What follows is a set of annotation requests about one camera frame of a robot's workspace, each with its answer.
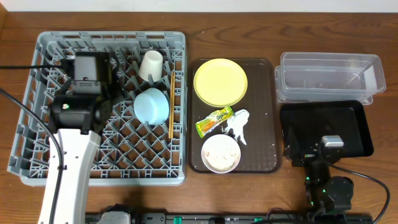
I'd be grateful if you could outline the wooden chopsticks pair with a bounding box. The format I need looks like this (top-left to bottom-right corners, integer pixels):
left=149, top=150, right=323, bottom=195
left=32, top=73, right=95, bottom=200
left=169, top=71, right=175, bottom=140

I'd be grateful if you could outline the white tissue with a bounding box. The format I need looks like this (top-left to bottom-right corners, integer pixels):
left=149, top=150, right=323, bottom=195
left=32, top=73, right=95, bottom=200
left=221, top=109, right=249, bottom=145

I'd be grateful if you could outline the green pandan cake wrapper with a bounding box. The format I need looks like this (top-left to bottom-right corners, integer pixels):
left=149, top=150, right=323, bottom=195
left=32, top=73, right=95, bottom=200
left=195, top=106, right=234, bottom=138

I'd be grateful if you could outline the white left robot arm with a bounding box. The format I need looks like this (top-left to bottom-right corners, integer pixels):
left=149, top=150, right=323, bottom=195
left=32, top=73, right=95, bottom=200
left=39, top=52, right=127, bottom=223

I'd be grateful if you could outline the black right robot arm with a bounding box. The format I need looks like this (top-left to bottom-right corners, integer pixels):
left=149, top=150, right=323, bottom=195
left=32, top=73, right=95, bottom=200
left=284, top=127, right=354, bottom=222

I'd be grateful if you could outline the grey dishwasher rack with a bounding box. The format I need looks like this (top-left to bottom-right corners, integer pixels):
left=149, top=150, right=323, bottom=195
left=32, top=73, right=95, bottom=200
left=23, top=31, right=188, bottom=186

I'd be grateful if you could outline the light blue bowl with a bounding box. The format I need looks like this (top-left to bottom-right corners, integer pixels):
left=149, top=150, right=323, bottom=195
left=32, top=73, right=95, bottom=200
left=133, top=88, right=170, bottom=125

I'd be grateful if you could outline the dark brown serving tray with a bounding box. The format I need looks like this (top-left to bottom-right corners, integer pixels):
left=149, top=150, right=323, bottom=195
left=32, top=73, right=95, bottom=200
left=187, top=58, right=282, bottom=174

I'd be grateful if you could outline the white plastic cup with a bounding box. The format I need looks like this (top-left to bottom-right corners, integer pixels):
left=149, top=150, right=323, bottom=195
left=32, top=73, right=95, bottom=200
left=139, top=50, right=163, bottom=82

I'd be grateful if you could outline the black plastic bin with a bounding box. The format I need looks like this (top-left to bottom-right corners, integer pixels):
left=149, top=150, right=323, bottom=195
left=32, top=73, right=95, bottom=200
left=280, top=100, right=374, bottom=158

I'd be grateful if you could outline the clear plastic bin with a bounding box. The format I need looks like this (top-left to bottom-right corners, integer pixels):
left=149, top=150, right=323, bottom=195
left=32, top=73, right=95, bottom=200
left=274, top=52, right=386, bottom=105

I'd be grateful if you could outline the white bowl with food residue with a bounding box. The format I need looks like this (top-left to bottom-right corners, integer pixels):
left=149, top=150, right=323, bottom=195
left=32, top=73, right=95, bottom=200
left=201, top=134, right=241, bottom=174

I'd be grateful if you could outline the yellow plate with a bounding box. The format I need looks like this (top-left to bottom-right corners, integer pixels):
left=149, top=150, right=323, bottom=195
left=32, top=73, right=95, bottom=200
left=193, top=58, right=248, bottom=108

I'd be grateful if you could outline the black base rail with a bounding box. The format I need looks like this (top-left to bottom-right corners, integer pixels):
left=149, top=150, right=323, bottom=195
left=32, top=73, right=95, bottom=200
left=85, top=205, right=374, bottom=224

